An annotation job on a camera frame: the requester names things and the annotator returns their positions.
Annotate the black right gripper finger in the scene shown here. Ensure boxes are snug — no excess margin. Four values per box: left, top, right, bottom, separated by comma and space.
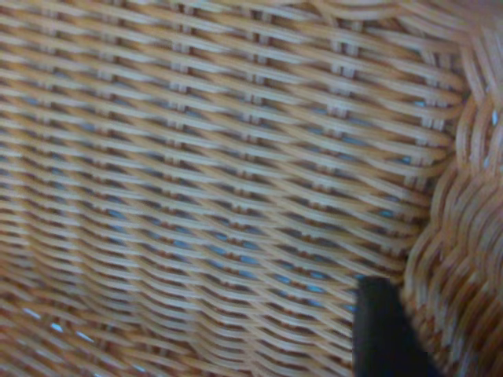
352, 276, 443, 377

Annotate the orange woven wicker basket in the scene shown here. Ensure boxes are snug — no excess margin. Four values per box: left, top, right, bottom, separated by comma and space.
0, 0, 503, 377

